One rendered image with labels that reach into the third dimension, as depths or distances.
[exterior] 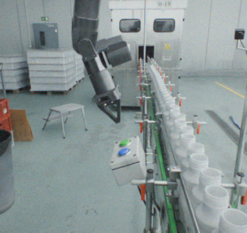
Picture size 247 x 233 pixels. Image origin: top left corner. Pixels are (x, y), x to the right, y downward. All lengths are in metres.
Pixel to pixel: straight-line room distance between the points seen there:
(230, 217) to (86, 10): 0.48
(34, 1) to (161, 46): 7.39
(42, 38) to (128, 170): 10.47
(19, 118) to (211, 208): 3.34
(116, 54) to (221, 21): 10.19
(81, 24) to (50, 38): 10.28
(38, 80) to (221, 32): 7.28
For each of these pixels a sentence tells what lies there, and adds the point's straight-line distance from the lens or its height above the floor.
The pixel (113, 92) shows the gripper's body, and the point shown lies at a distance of 0.61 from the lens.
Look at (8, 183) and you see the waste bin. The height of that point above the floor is 0.25.
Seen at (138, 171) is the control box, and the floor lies 1.08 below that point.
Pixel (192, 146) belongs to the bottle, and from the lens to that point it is 0.61.
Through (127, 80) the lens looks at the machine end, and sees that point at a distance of 4.81.
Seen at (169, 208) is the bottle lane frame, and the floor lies 1.00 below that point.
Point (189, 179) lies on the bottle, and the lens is 0.54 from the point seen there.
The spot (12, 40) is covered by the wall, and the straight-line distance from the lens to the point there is 11.55.
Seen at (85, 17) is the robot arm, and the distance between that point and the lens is 0.57.
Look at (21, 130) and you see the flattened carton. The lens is 3.71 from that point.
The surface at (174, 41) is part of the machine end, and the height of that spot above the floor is 1.40.
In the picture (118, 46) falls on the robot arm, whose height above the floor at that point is 1.39.
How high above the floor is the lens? 1.40
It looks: 17 degrees down
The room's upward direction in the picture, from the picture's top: straight up
